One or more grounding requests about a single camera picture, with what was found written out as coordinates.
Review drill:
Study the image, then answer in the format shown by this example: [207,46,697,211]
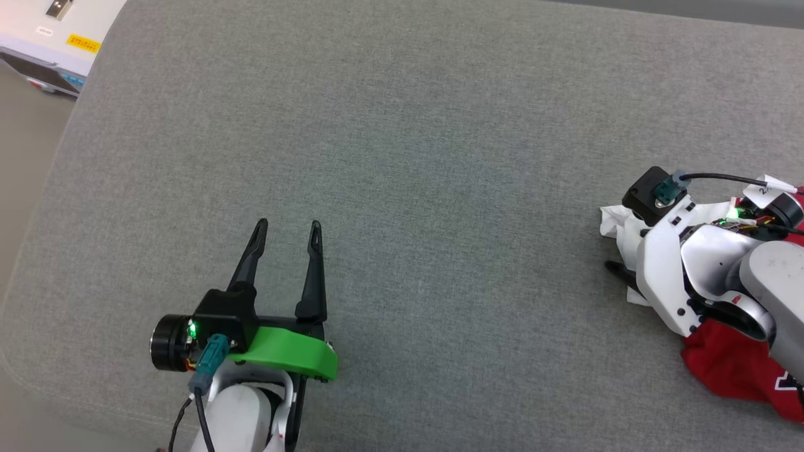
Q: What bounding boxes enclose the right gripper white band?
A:
[604,190,804,338]

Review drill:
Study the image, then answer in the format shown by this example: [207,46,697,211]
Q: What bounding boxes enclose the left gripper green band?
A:
[149,217,340,383]

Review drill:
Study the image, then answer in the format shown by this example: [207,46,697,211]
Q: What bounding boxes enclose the red and white garment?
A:
[599,187,804,424]

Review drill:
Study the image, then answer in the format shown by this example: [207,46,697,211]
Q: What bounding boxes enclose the white box with yellow label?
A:
[0,0,130,99]

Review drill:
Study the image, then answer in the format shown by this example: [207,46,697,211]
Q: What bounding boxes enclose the black cable with teal plug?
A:
[652,169,800,208]
[188,333,229,452]

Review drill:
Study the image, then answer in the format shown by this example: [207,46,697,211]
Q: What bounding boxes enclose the white cable label tag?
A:
[742,175,800,209]

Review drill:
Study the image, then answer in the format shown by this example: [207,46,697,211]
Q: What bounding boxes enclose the thin black cable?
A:
[166,394,193,452]

